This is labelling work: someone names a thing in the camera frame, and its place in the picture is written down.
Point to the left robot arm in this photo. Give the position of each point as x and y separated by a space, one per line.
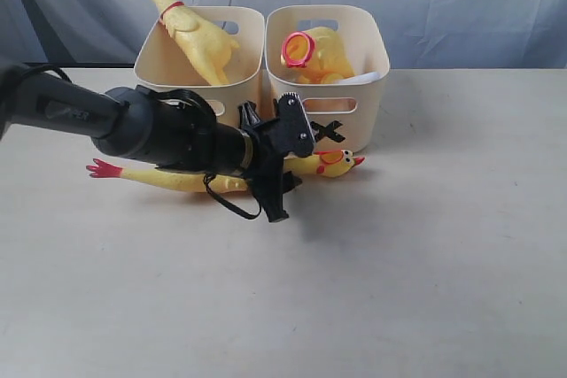
176 131

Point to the broken chicken neck with squeaker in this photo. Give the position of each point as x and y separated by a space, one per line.
361 79

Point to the headless yellow rubber chicken body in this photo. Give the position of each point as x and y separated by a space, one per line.
316 56

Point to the cream bin with circle mark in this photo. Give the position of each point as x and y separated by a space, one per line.
162 66

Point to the cream bin with X mark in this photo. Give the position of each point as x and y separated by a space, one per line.
342 116

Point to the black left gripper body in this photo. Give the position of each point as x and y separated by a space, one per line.
267 161

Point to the yellow rubber chicken facing up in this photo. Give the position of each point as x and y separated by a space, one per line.
328 164

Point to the yellow rubber chicken face down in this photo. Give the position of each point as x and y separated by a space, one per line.
208 47

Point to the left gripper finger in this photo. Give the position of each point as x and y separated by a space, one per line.
269 192
249 119

